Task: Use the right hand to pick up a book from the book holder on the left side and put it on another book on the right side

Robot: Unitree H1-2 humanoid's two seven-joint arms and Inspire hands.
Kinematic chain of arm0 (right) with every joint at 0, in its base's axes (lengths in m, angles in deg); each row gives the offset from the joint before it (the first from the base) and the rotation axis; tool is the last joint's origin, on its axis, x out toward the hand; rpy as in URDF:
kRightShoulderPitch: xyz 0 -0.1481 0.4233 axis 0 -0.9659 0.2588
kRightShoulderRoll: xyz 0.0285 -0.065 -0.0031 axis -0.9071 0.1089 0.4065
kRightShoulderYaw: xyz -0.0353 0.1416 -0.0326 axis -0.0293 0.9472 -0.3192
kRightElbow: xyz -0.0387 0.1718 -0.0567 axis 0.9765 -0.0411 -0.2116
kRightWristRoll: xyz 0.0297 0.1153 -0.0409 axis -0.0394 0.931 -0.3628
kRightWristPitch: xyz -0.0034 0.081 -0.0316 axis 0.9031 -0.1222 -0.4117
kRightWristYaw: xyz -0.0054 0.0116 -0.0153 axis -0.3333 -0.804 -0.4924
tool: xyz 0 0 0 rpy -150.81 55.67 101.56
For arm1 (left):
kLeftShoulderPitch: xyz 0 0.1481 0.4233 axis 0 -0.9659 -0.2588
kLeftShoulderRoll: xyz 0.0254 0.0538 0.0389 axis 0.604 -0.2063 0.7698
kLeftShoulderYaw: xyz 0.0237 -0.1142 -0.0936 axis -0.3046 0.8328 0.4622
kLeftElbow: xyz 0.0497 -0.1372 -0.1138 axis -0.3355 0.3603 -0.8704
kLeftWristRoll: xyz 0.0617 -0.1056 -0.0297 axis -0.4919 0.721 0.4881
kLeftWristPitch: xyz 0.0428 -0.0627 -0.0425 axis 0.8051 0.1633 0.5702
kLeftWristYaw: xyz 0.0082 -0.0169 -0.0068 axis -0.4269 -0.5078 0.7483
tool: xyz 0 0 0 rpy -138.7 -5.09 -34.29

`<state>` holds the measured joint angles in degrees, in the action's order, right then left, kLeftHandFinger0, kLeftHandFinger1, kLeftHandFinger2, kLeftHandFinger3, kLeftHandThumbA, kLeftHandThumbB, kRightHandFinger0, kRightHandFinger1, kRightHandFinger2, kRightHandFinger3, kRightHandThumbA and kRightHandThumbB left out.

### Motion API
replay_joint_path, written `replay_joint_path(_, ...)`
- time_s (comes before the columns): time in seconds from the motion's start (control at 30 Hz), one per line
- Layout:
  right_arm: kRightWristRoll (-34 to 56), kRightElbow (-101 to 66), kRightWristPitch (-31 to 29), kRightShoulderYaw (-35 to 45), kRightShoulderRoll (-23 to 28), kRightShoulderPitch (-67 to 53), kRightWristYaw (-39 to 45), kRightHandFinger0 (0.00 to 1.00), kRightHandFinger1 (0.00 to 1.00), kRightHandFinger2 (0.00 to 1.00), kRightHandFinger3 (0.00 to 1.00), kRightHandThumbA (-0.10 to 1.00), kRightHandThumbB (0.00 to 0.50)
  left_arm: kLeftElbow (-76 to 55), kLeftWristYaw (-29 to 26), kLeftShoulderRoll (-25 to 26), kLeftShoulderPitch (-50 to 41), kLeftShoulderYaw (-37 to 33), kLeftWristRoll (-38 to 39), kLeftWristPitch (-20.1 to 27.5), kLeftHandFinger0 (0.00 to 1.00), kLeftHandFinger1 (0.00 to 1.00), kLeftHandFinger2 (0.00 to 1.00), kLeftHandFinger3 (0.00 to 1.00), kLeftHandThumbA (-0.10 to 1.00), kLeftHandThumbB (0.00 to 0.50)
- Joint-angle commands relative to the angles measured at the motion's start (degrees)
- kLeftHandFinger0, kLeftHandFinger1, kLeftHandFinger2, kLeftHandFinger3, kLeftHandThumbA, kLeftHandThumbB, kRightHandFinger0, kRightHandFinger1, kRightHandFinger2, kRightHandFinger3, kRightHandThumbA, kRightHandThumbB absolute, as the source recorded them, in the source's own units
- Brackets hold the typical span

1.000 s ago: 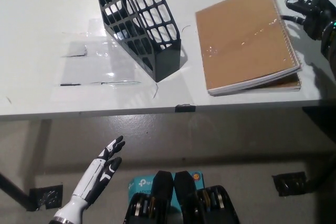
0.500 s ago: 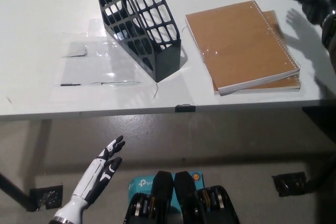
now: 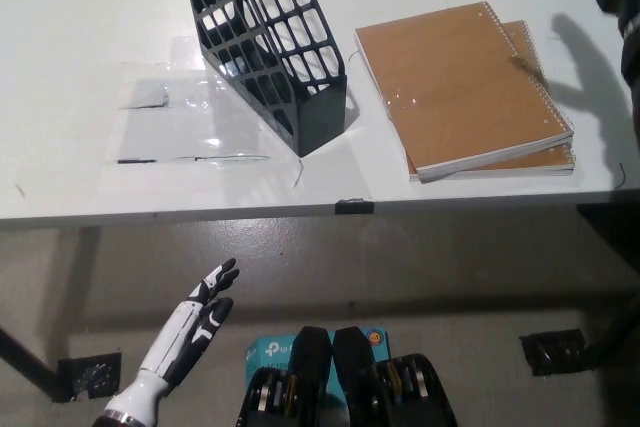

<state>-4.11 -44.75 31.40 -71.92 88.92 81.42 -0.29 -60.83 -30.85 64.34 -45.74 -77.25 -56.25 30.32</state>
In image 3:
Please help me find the black table leg with plate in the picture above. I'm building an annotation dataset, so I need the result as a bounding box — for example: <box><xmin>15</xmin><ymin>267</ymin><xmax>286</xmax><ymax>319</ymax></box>
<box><xmin>518</xmin><ymin>296</ymin><xmax>640</xmax><ymax>377</ymax></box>
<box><xmin>0</xmin><ymin>326</ymin><xmax>123</xmax><ymax>404</ymax></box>

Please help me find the black mesh book holder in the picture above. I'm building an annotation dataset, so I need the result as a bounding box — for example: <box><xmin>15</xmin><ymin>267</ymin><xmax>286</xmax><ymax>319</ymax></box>
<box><xmin>178</xmin><ymin>0</ymin><xmax>349</xmax><ymax>158</ymax></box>

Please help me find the small black edge clip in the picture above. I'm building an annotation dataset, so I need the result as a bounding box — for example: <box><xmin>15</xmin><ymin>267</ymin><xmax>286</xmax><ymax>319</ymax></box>
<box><xmin>334</xmin><ymin>199</ymin><xmax>375</xmax><ymax>215</ymax></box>

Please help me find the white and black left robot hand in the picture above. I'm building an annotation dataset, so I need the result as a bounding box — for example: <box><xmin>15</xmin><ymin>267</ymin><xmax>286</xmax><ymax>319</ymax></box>
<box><xmin>137</xmin><ymin>257</ymin><xmax>241</xmax><ymax>392</ymax></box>

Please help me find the teal router box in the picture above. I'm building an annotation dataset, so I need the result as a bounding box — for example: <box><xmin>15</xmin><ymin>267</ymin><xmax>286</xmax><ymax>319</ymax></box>
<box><xmin>244</xmin><ymin>329</ymin><xmax>389</xmax><ymax>427</ymax></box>

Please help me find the brown spiral notebook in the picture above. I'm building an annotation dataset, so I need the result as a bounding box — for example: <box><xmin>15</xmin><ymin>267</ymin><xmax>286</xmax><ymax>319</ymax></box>
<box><xmin>353</xmin><ymin>0</ymin><xmax>575</xmax><ymax>184</ymax></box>
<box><xmin>405</xmin><ymin>20</ymin><xmax>577</xmax><ymax>184</ymax></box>

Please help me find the grey tape patch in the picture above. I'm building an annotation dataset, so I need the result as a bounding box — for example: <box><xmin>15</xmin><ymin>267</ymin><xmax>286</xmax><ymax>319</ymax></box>
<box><xmin>118</xmin><ymin>79</ymin><xmax>169</xmax><ymax>111</ymax></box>

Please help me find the transparent plastic sheet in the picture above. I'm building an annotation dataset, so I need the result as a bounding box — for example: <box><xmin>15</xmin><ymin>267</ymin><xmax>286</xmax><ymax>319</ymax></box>
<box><xmin>104</xmin><ymin>35</ymin><xmax>274</xmax><ymax>166</ymax></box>

